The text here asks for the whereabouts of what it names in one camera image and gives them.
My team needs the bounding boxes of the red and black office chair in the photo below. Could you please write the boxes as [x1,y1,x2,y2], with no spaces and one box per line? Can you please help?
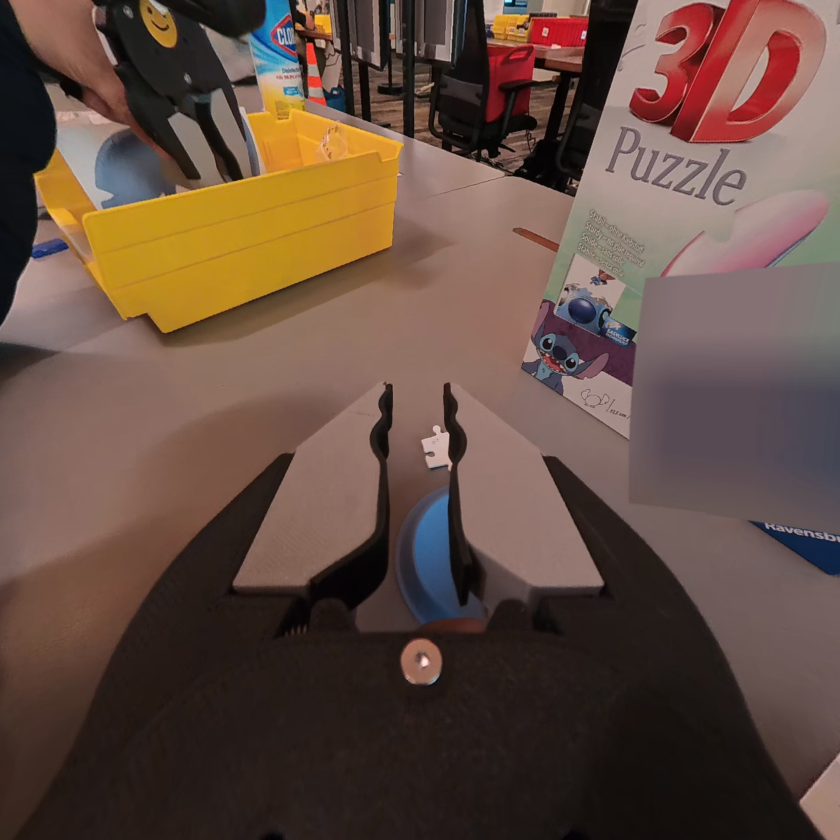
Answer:
[428,43,540,158]

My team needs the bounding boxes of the white puzzle piece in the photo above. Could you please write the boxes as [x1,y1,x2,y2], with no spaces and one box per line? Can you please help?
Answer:
[421,424,462,472]

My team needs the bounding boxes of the orange traffic cone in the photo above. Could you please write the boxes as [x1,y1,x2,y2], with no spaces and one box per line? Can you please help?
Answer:
[304,42,328,107]

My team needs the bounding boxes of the person's left hand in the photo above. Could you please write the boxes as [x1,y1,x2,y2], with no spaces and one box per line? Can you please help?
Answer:
[12,0,161,155]

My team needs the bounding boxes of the yellow plastic bin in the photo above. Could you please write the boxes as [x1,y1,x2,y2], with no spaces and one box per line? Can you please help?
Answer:
[34,108,403,333]

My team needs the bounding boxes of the disinfecting wipes canister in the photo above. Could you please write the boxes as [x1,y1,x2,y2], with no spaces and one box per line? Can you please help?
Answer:
[248,0,307,123]

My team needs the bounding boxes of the tall puzzle box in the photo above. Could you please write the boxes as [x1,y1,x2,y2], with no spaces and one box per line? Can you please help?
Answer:
[521,0,840,577]

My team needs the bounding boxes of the clear plastic bag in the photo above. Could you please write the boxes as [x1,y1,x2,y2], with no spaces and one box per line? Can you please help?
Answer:
[297,121,360,166]

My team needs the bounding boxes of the white sheet with blue shape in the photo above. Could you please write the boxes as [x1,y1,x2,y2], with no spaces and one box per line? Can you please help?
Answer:
[55,125,181,212]

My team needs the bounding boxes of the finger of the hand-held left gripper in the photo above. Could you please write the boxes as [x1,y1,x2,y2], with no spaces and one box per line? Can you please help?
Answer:
[125,92,204,181]
[193,82,253,183]

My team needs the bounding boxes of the blue round puzzle stand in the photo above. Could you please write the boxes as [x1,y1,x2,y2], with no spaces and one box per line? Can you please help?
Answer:
[394,487,488,626]

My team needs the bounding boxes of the white object corner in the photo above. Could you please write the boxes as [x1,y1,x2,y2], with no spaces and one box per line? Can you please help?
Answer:
[798,753,840,840]

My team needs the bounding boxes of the red storage bins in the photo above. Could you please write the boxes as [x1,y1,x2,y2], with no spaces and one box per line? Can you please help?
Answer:
[527,16,592,48]

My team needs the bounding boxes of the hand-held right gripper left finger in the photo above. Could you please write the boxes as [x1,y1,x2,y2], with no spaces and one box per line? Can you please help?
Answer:
[233,382,393,611]

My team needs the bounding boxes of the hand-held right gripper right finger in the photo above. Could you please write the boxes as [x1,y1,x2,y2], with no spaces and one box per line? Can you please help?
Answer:
[444,382,605,621]

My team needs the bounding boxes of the black pillar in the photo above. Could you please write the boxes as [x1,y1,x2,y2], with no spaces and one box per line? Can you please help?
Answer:
[550,0,641,193]

